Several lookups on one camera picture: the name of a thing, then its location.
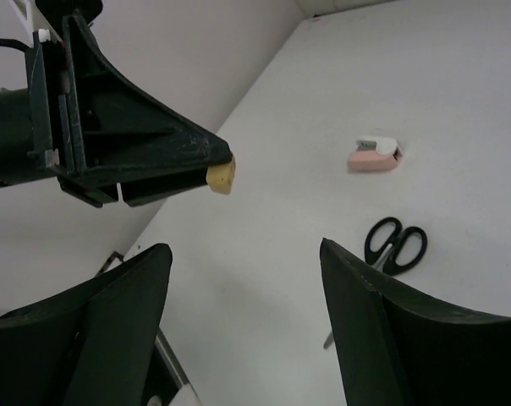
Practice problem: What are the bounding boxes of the black handled scissors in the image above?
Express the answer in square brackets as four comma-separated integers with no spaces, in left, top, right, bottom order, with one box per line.
[320,217,428,360]

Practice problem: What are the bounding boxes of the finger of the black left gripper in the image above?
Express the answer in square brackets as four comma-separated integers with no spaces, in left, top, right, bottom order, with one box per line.
[56,162,209,207]

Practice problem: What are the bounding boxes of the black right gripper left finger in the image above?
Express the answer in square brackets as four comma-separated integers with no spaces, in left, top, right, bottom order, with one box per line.
[0,244,173,405]

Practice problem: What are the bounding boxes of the pink white stapler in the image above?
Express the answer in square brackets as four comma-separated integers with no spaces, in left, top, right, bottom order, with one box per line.
[347,136,402,173]

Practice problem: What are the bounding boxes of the yellow eraser block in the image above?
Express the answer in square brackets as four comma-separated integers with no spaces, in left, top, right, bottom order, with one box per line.
[206,157,236,195]

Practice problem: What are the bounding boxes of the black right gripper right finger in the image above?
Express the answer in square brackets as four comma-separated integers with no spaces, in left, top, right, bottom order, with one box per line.
[320,239,511,405]

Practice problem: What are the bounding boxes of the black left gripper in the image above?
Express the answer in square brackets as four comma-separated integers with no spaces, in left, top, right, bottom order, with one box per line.
[0,1,232,189]

